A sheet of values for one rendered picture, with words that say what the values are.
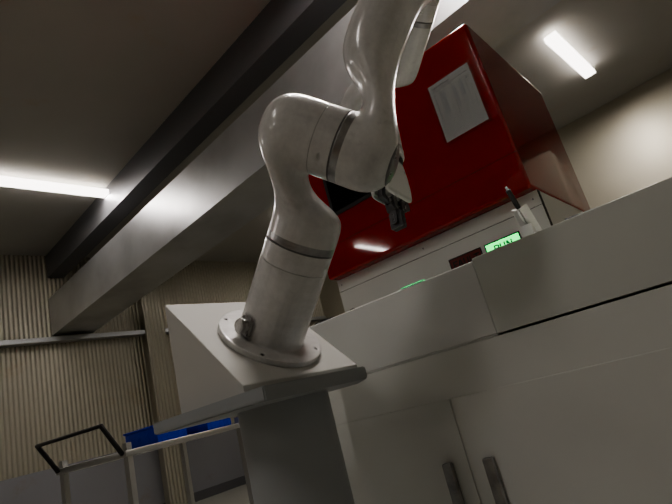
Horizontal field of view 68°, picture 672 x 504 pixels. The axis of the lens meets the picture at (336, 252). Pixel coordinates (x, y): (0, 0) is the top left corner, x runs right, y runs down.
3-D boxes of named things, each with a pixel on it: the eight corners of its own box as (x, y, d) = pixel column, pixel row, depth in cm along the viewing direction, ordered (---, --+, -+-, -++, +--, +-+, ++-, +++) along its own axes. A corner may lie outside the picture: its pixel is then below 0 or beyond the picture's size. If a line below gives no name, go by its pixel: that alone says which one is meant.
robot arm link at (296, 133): (322, 263, 80) (373, 115, 74) (220, 222, 83) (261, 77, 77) (340, 251, 91) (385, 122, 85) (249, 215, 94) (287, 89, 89)
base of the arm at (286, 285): (255, 373, 78) (290, 264, 73) (198, 315, 90) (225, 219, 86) (339, 361, 91) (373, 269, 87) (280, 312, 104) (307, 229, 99)
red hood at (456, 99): (426, 283, 250) (393, 177, 267) (594, 216, 203) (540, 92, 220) (327, 280, 192) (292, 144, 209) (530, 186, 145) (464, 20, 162)
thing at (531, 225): (537, 263, 119) (518, 212, 122) (553, 257, 116) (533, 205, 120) (528, 262, 114) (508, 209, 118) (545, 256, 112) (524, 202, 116)
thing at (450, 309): (315, 390, 129) (303, 337, 133) (516, 330, 97) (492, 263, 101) (290, 395, 122) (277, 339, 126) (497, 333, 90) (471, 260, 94)
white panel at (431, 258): (367, 382, 187) (340, 281, 198) (590, 318, 140) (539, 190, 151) (362, 383, 184) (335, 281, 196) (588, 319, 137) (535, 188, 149)
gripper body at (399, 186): (387, 175, 123) (394, 214, 119) (360, 159, 116) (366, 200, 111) (412, 160, 119) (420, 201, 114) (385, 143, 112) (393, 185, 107)
